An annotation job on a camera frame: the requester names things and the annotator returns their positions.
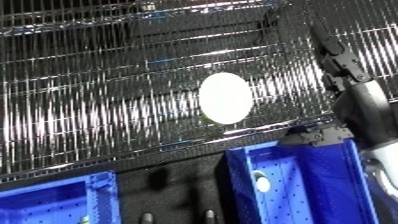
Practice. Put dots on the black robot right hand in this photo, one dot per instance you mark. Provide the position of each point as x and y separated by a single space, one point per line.
367 113

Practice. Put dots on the pale robot right arm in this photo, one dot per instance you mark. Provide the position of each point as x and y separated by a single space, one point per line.
385 166

